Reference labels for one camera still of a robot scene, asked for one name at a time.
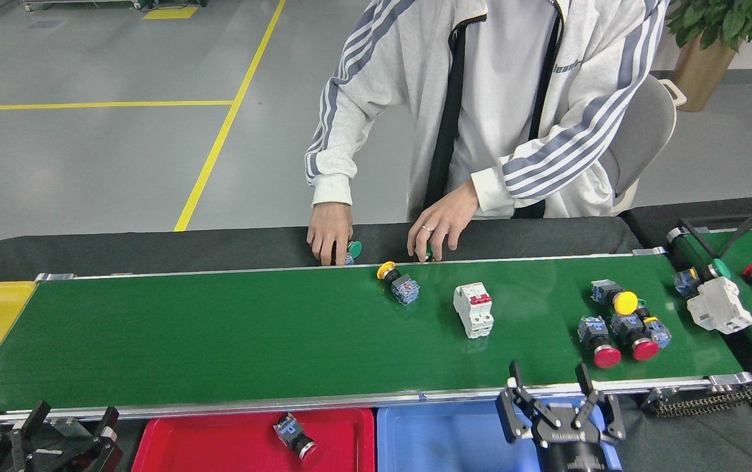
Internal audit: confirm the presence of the green yellow-ringed button switch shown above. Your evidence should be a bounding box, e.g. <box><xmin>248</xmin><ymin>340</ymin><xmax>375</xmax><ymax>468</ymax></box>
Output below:
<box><xmin>635</xmin><ymin>299</ymin><xmax>673</xmax><ymax>348</ymax></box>

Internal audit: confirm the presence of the person's left hand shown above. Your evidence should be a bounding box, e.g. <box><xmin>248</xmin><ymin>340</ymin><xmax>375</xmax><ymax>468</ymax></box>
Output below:
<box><xmin>406</xmin><ymin>180</ymin><xmax>481</xmax><ymax>263</ymax></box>

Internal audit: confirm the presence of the long green conveyor belt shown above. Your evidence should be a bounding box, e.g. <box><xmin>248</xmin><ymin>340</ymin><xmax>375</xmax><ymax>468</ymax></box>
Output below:
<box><xmin>0</xmin><ymin>246</ymin><xmax>752</xmax><ymax>433</ymax></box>

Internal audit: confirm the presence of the black cable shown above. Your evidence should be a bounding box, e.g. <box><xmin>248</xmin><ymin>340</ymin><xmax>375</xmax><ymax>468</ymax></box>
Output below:
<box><xmin>681</xmin><ymin>200</ymin><xmax>752</xmax><ymax>263</ymax></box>

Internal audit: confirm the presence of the person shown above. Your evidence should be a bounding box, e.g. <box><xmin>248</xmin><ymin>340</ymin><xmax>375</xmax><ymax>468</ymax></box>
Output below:
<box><xmin>304</xmin><ymin>0</ymin><xmax>668</xmax><ymax>220</ymax></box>

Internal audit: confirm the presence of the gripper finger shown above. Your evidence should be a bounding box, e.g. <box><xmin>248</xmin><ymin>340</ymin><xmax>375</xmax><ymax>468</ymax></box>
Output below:
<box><xmin>48</xmin><ymin>406</ymin><xmax>123</xmax><ymax>472</ymax></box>
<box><xmin>0</xmin><ymin>401</ymin><xmax>52</xmax><ymax>472</ymax></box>

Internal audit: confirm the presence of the grey office chair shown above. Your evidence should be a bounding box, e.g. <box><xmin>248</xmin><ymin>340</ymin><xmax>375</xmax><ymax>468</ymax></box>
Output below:
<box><xmin>602</xmin><ymin>73</ymin><xmax>688</xmax><ymax>214</ymax></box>

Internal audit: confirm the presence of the conveyor drive chain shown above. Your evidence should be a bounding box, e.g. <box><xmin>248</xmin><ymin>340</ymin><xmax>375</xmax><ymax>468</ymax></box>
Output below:
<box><xmin>641</xmin><ymin>385</ymin><xmax>752</xmax><ymax>418</ymax></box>

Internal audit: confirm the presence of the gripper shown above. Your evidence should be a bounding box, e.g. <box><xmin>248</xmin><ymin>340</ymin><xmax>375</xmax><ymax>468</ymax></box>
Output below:
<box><xmin>495</xmin><ymin>360</ymin><xmax>627</xmax><ymax>472</ymax></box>

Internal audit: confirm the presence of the blue plastic tray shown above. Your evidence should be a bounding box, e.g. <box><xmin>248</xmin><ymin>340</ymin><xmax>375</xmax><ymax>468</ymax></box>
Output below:
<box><xmin>376</xmin><ymin>397</ymin><xmax>624</xmax><ymax>472</ymax></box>

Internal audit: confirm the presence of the red plastic tray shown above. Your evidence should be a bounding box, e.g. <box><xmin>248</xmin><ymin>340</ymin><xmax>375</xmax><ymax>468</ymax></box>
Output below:
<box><xmin>130</xmin><ymin>408</ymin><xmax>376</xmax><ymax>472</ymax></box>

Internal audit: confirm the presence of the white circuit breaker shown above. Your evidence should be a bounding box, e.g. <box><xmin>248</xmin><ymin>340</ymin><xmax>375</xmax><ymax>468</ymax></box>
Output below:
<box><xmin>686</xmin><ymin>276</ymin><xmax>752</xmax><ymax>334</ymax></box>
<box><xmin>452</xmin><ymin>282</ymin><xmax>495</xmax><ymax>340</ymax></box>

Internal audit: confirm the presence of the potted green plant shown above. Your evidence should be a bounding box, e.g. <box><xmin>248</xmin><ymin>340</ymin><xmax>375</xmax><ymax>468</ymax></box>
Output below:
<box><xmin>666</xmin><ymin>0</ymin><xmax>752</xmax><ymax>112</ymax></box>

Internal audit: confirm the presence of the person's right hand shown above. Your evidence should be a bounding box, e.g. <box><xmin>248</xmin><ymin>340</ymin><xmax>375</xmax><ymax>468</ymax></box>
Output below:
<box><xmin>307</xmin><ymin>202</ymin><xmax>355</xmax><ymax>267</ymax></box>

